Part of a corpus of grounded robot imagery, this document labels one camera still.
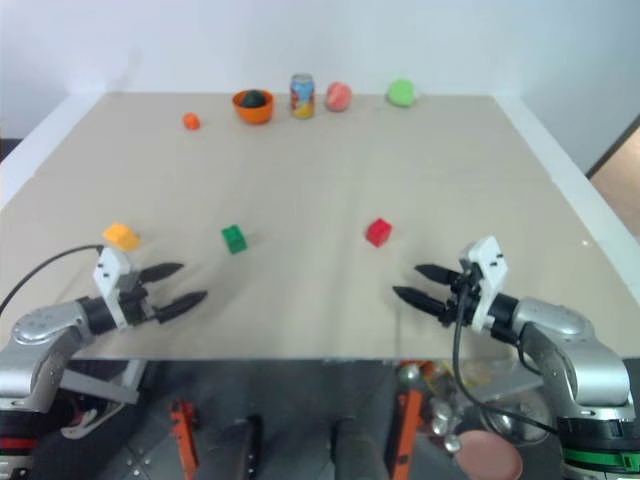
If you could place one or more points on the grey metal bracket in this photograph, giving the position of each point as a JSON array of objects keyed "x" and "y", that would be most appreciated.
[{"x": 102, "y": 382}]

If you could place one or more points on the yellow block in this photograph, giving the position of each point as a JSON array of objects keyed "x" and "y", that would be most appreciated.
[{"x": 120, "y": 236}]

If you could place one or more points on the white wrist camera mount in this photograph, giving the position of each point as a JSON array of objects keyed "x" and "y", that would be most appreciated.
[
  {"x": 108, "y": 280},
  {"x": 487, "y": 272}
]

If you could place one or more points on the red block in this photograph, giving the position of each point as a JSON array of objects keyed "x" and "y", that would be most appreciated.
[{"x": 378, "y": 232}]

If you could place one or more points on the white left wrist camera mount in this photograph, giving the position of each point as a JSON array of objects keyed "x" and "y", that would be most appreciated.
[{"x": 108, "y": 280}]

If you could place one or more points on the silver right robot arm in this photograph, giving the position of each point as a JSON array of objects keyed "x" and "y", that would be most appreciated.
[{"x": 570, "y": 345}]

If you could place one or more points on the colourful drink can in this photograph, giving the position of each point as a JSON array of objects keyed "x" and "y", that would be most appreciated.
[{"x": 302, "y": 97}]

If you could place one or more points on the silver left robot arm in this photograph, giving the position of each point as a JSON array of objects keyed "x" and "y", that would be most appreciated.
[{"x": 47, "y": 327}]

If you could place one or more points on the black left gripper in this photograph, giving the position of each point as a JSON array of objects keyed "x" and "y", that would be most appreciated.
[{"x": 134, "y": 302}]

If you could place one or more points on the red apple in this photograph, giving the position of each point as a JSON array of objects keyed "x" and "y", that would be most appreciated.
[{"x": 338, "y": 96}]

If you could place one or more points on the green apple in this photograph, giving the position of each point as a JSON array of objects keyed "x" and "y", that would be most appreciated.
[{"x": 401, "y": 92}]

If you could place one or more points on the green block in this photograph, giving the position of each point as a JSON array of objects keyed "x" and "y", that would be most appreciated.
[{"x": 234, "y": 239}]

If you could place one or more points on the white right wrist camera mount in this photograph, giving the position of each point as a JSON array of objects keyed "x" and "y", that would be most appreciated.
[{"x": 487, "y": 272}]

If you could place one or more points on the dark green avocado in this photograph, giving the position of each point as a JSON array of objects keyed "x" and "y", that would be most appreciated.
[{"x": 252, "y": 98}]

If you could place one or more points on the orange bowl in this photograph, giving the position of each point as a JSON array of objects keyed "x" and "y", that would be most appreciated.
[{"x": 254, "y": 111}]

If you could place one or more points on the small orange fruit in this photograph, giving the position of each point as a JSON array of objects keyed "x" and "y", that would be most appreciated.
[{"x": 191, "y": 121}]

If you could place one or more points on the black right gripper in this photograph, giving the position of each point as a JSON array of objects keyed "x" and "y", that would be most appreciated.
[{"x": 458, "y": 300}]

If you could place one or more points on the pink round plate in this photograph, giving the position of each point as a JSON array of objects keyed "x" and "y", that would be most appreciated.
[{"x": 487, "y": 457}]

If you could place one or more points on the orange clamp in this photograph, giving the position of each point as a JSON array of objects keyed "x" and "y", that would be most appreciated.
[
  {"x": 184, "y": 435},
  {"x": 406, "y": 425}
]

